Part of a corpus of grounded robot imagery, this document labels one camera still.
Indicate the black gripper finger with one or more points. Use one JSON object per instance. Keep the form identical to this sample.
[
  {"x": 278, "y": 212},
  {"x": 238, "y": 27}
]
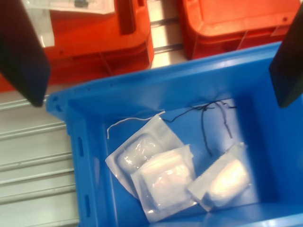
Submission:
[
  {"x": 288, "y": 75},
  {"x": 21, "y": 52}
]

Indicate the printed gauze packet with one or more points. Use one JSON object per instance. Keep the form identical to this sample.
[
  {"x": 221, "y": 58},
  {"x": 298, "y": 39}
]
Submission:
[{"x": 165, "y": 189}]

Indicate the clear syringe blister pack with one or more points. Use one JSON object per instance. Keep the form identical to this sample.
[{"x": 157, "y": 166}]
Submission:
[{"x": 71, "y": 7}]

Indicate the red plastic crate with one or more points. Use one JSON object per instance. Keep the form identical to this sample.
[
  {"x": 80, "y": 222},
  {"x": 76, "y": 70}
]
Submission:
[
  {"x": 94, "y": 47},
  {"x": 225, "y": 28}
]

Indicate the black thread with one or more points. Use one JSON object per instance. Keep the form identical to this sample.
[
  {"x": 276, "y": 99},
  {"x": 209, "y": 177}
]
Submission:
[{"x": 203, "y": 123}]

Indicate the white bandage blister pack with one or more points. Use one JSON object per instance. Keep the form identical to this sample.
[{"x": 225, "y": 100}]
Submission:
[
  {"x": 142, "y": 146},
  {"x": 227, "y": 182}
]

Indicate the blue plastic storage bin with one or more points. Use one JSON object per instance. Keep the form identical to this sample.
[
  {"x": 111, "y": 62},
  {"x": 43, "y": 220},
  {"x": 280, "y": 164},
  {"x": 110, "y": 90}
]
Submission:
[{"x": 165, "y": 82}]

